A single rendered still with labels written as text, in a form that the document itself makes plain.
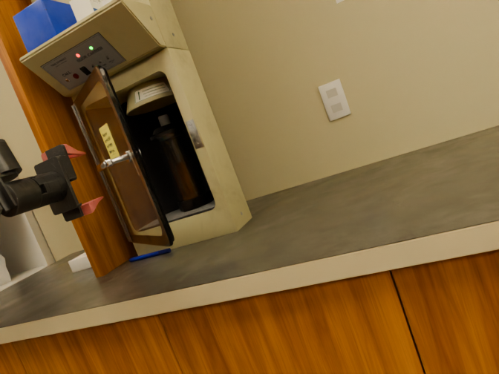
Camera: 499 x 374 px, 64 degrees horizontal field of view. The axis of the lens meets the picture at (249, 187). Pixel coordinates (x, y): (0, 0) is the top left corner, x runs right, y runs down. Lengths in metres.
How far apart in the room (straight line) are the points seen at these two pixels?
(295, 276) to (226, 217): 0.39
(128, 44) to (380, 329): 0.78
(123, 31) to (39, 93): 0.32
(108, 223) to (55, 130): 0.28
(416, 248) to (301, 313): 0.23
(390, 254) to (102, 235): 0.79
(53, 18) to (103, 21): 0.14
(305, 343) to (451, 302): 0.25
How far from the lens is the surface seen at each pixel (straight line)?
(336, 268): 0.63
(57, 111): 1.20
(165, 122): 1.13
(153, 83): 1.08
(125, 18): 0.96
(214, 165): 0.98
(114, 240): 1.19
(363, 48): 1.30
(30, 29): 1.11
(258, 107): 1.37
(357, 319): 0.70
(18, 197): 0.75
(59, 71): 1.10
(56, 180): 0.80
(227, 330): 0.79
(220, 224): 1.01
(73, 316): 0.94
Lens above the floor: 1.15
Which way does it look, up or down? 7 degrees down
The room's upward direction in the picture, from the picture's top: 21 degrees counter-clockwise
